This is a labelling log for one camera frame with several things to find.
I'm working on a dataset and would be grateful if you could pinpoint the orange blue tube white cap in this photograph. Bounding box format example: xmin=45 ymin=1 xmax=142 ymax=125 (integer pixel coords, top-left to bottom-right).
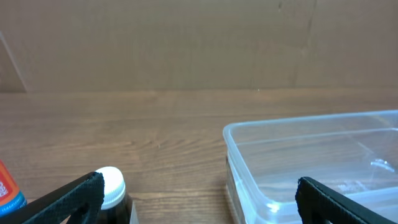
xmin=0 ymin=161 xmax=27 ymax=217

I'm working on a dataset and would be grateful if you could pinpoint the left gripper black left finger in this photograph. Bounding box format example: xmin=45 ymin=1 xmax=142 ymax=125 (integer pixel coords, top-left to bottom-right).
xmin=1 ymin=172 xmax=104 ymax=224

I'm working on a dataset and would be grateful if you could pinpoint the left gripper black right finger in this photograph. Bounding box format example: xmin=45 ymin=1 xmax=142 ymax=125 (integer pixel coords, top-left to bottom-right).
xmin=295 ymin=177 xmax=396 ymax=224

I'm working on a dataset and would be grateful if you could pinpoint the dark bottle with white cap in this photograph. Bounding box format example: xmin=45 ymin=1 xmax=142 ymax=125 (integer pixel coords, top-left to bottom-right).
xmin=96 ymin=166 xmax=139 ymax=224

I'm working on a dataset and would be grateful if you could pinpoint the clear plastic container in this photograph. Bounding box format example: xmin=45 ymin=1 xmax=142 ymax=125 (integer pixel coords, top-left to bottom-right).
xmin=223 ymin=110 xmax=397 ymax=223

